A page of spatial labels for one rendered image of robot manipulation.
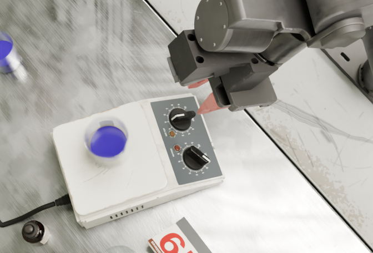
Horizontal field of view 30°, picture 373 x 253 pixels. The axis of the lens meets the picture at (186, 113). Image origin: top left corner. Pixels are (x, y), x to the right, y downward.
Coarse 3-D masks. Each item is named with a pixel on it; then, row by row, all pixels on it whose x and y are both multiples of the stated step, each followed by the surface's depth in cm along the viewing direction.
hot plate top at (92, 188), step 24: (144, 120) 88; (72, 144) 87; (144, 144) 87; (72, 168) 86; (96, 168) 86; (120, 168) 86; (144, 168) 86; (72, 192) 85; (96, 192) 85; (120, 192) 86; (144, 192) 86
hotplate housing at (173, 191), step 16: (176, 96) 94; (192, 96) 95; (160, 144) 89; (224, 176) 93; (160, 192) 87; (176, 192) 88; (192, 192) 92; (112, 208) 87; (128, 208) 87; (144, 208) 92; (80, 224) 89; (96, 224) 91
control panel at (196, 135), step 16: (160, 112) 91; (160, 128) 90; (192, 128) 93; (176, 144) 90; (192, 144) 92; (208, 144) 93; (176, 160) 89; (176, 176) 88; (192, 176) 90; (208, 176) 91
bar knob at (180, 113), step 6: (180, 108) 93; (174, 114) 92; (180, 114) 90; (186, 114) 91; (192, 114) 92; (174, 120) 91; (180, 120) 91; (186, 120) 92; (174, 126) 91; (180, 126) 92; (186, 126) 92
